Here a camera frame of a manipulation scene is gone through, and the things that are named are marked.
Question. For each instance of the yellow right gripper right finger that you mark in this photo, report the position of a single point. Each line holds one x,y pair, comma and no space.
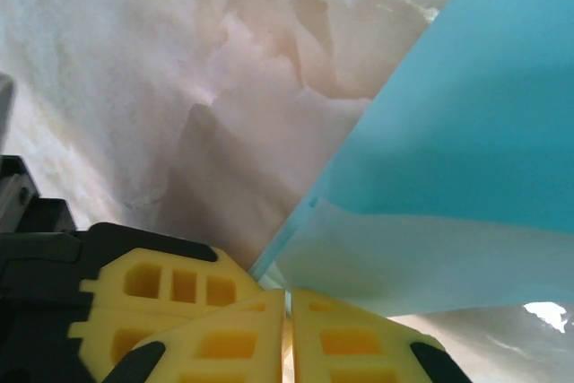
309,356

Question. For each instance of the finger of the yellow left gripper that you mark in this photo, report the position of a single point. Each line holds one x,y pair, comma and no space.
112,311

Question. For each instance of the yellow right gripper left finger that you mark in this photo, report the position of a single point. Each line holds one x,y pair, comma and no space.
264,356

